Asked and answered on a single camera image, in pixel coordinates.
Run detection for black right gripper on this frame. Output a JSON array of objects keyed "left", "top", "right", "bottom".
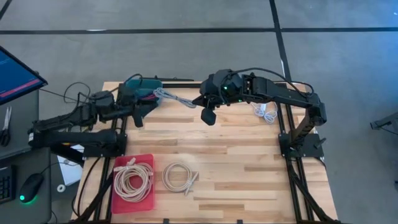
[{"left": 192, "top": 68, "right": 247, "bottom": 127}]

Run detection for scissors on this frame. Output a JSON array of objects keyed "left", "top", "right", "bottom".
[{"left": 0, "top": 105, "right": 13, "bottom": 147}]

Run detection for black aluminium table frame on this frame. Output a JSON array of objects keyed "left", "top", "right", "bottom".
[{"left": 71, "top": 81, "right": 343, "bottom": 224}]

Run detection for white lamp cable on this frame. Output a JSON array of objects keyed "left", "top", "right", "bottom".
[{"left": 250, "top": 101, "right": 279, "bottom": 126}]

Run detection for large beige cable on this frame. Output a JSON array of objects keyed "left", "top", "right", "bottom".
[{"left": 113, "top": 157, "right": 155, "bottom": 203}]

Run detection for pink plastic bin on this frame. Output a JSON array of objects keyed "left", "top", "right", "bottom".
[{"left": 111, "top": 153, "right": 156, "bottom": 215}]

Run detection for grey operator desk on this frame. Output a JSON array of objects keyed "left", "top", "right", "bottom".
[{"left": 0, "top": 88, "right": 53, "bottom": 224}]

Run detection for black computer mouse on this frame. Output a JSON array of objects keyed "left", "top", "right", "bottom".
[{"left": 19, "top": 172, "right": 45, "bottom": 204}]

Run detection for grey cable bundle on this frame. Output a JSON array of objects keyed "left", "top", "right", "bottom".
[{"left": 153, "top": 87, "right": 198, "bottom": 110}]

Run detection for black keyboard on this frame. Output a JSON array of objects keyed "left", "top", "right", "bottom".
[{"left": 0, "top": 164, "right": 17, "bottom": 205}]

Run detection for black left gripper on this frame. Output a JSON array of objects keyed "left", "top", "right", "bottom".
[{"left": 119, "top": 83, "right": 159, "bottom": 129}]

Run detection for monitor with blue screen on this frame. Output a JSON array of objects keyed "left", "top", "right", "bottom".
[{"left": 0, "top": 45, "right": 49, "bottom": 106}]

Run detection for white paper sheet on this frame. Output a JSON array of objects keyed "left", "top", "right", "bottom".
[{"left": 57, "top": 144, "right": 85, "bottom": 187}]

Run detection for teal plastic basket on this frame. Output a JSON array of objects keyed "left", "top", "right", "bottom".
[{"left": 123, "top": 78, "right": 164, "bottom": 106}]

